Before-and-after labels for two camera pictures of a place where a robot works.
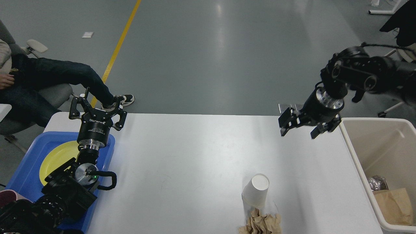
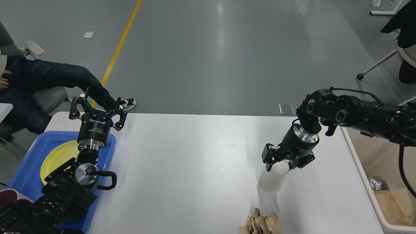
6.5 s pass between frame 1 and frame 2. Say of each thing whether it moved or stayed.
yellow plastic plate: stayed
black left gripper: stayed
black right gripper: moved
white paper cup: moved
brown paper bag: stayed
